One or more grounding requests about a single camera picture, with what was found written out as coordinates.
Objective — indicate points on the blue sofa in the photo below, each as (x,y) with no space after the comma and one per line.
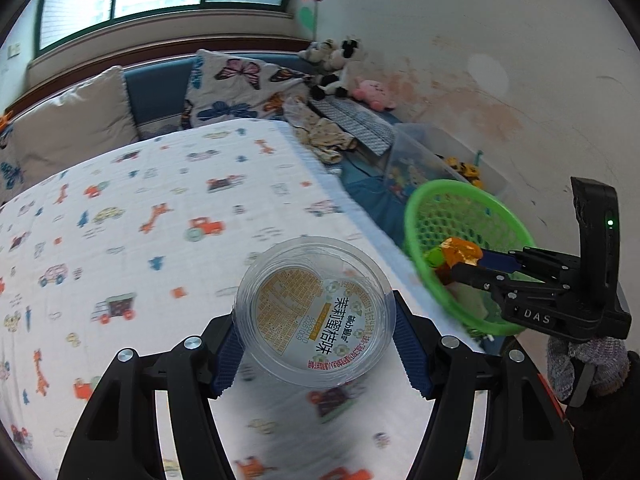
(165,95)

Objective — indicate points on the gold foil wrapper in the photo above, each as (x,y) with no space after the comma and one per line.
(455,250)

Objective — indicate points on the beige baby clothes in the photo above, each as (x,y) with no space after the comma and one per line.
(319,135)

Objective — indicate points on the black white plush toy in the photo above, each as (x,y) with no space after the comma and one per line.
(332,61)

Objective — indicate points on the grey sofa cushion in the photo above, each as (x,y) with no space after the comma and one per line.
(83,122)

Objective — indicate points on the green plastic mesh basket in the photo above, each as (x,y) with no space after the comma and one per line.
(448,222)

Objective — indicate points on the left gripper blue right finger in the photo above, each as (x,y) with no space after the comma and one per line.
(410,349)

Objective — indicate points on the clear plastic jelly cup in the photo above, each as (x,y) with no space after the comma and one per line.
(315,312)

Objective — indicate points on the butterfly print pillow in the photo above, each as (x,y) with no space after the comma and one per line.
(227,86)

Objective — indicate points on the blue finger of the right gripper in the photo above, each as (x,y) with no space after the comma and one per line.
(499,261)

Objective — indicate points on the pink plush toy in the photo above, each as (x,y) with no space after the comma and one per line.
(373,93)

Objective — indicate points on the cartoon print white tablecloth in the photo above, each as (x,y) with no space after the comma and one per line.
(62,324)

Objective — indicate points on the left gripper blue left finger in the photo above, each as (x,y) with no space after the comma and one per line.
(229,357)

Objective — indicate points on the clear plastic toy bin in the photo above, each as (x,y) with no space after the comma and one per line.
(423,153)

